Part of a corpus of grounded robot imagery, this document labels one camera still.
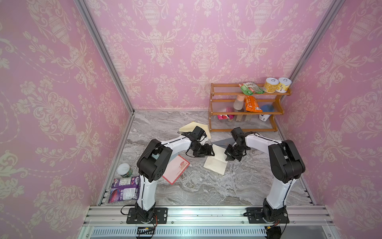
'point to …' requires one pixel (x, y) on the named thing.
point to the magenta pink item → (225, 116)
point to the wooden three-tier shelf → (243, 107)
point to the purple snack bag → (125, 188)
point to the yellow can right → (283, 85)
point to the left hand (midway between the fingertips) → (210, 155)
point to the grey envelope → (224, 143)
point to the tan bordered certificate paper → (218, 163)
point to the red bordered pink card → (177, 167)
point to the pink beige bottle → (238, 103)
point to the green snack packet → (250, 88)
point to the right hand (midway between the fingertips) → (225, 158)
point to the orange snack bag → (251, 104)
